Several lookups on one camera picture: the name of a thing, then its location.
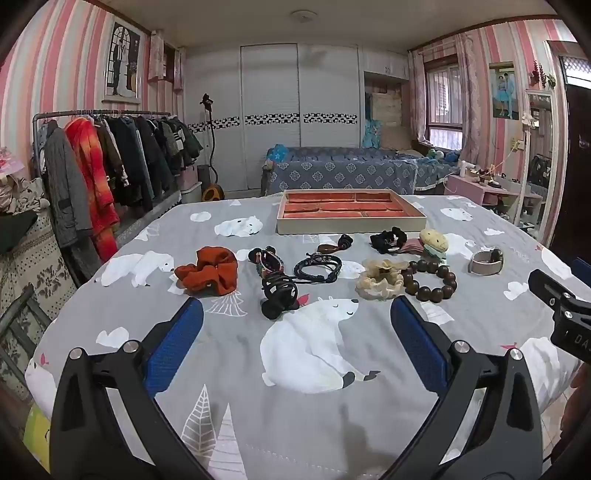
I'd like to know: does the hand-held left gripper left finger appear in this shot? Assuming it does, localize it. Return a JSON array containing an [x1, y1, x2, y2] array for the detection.
[[50, 298, 218, 480]]

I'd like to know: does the black braided cord bracelet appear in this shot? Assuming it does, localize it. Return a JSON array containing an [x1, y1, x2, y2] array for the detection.
[[293, 253, 343, 283]]

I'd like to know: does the red flower wall decoration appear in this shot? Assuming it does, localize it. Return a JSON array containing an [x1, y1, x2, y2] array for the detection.
[[531, 60, 557, 88]]

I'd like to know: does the multicolour crochet hair clip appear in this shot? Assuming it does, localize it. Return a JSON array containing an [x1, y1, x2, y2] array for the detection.
[[248, 246, 288, 280]]

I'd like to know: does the cream scrunchie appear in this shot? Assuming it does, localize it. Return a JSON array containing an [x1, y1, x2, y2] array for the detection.
[[355, 258, 411, 301]]

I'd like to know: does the yellow plush hair clip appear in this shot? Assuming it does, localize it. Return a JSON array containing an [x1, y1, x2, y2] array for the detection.
[[419, 228, 450, 259]]

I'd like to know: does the short pink curtain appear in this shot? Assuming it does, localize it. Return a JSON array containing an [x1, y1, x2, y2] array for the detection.
[[148, 30, 167, 81]]

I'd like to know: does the bed with blue cover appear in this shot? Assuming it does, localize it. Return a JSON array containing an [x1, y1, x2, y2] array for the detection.
[[261, 145, 462, 197]]

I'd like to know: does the white sliding door wardrobe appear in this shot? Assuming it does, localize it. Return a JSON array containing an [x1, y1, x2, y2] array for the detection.
[[185, 44, 361, 192]]

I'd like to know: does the orange scrunchie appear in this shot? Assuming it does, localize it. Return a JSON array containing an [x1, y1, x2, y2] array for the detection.
[[174, 246, 239, 296]]

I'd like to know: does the dark wooden door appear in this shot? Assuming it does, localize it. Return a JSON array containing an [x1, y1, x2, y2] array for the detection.
[[549, 41, 591, 264]]

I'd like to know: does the person's right forearm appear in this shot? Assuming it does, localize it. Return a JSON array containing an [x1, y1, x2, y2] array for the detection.
[[561, 369, 591, 462]]

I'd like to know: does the black claw hair clip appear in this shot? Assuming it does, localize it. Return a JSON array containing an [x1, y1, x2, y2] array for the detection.
[[260, 274, 300, 320]]

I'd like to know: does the white framed standing mirror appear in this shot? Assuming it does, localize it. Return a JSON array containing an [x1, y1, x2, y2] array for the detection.
[[517, 90, 555, 241]]

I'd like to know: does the brown wooden bead bracelet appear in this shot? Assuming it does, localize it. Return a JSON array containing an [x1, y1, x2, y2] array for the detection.
[[401, 259, 458, 302]]

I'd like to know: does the row of hanging clothes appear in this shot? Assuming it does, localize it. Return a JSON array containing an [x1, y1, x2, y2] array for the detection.
[[39, 115, 204, 273]]

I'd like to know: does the metal clothes rack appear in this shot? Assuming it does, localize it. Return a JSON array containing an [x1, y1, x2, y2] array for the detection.
[[32, 110, 185, 185]]

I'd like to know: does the unframed wall poster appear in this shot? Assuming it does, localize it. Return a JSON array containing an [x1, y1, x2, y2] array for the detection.
[[489, 61, 520, 121]]

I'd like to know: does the black scrunchie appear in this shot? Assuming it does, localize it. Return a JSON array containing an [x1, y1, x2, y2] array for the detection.
[[369, 227, 408, 254]]

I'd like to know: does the barred window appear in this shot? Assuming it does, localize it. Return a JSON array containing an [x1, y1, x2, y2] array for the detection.
[[425, 65, 465, 148]]

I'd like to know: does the pink floral curtain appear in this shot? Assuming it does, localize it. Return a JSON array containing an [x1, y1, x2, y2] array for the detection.
[[455, 32, 483, 162], [411, 48, 428, 141]]

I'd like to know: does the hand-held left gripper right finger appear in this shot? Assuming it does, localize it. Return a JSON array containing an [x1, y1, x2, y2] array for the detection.
[[383, 295, 552, 480]]

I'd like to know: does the pile of light clothes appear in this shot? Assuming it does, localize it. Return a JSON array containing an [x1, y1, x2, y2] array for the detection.
[[0, 148, 49, 213]]

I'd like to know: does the brick-pattern jewelry tray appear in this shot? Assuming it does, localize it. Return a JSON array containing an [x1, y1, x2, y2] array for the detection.
[[276, 189, 428, 235]]

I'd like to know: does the black garment steamer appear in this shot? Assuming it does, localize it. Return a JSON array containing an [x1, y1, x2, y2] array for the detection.
[[199, 93, 227, 201]]

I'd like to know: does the pink dresser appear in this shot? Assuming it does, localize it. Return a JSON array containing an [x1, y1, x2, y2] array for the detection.
[[445, 174, 509, 206]]

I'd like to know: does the lace-trimmed low bench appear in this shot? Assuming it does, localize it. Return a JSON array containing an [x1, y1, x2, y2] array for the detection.
[[115, 189, 183, 245]]

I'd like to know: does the floral lace cloth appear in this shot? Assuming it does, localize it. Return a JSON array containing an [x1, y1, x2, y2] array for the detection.
[[0, 212, 79, 324]]

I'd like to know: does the framed wall poster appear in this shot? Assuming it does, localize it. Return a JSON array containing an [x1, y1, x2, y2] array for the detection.
[[102, 21, 141, 102]]

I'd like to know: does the beige strap wristwatch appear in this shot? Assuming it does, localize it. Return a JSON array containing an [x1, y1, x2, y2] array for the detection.
[[468, 248, 505, 275]]

